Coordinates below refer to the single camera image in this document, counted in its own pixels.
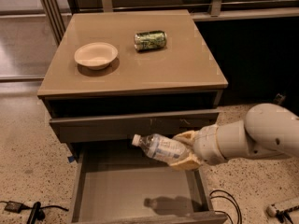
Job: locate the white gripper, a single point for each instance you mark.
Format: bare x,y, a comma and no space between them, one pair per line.
206,146

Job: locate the metal railing frame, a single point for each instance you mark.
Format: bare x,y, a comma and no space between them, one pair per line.
201,10

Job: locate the grey top drawer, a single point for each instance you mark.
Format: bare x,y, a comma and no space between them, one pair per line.
100,128

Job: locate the grey drawer cabinet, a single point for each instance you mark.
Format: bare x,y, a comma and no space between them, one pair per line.
183,76

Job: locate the clear plastic water bottle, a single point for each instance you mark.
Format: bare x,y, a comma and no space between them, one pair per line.
161,148

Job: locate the green soda can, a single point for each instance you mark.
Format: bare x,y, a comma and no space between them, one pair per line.
150,40

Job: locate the open grey middle drawer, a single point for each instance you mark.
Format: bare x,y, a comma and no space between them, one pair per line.
117,184

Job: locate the small dark floor device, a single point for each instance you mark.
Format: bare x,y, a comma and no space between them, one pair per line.
279,99

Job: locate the white power strip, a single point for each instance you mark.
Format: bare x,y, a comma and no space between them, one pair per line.
281,207

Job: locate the white paper bowl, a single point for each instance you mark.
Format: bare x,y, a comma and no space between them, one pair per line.
96,56

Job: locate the blue tape piece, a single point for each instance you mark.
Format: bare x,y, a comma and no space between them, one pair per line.
71,158

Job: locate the black power adapter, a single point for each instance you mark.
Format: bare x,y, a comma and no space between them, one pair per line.
13,207

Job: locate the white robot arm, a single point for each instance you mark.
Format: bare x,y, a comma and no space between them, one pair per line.
267,131

